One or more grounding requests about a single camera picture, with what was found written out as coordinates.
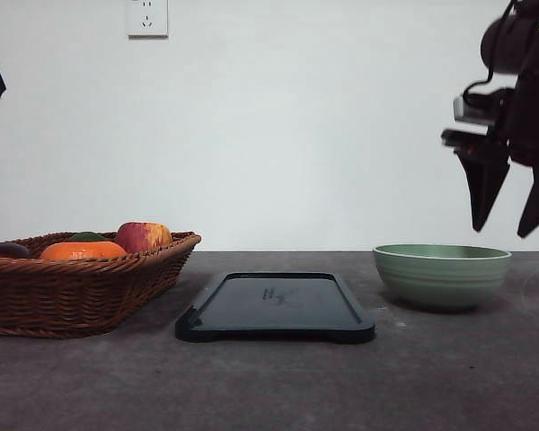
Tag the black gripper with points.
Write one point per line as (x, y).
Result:
(517, 125)

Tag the light green ceramic bowl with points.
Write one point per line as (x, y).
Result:
(441, 277)

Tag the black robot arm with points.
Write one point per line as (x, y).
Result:
(510, 44)

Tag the brown wicker basket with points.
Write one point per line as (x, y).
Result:
(86, 298)

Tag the dark red apple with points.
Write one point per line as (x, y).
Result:
(11, 250)

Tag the green lime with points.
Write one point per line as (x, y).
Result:
(87, 237)

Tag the orange mandarin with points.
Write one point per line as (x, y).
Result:
(83, 250)

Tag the red striped apple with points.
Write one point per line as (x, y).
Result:
(141, 236)

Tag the dark rectangular tray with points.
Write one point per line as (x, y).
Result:
(276, 306)

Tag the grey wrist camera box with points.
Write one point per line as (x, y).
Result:
(492, 108)

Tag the black camera cable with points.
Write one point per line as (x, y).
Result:
(483, 82)

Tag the white wall power socket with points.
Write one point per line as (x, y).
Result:
(147, 20)

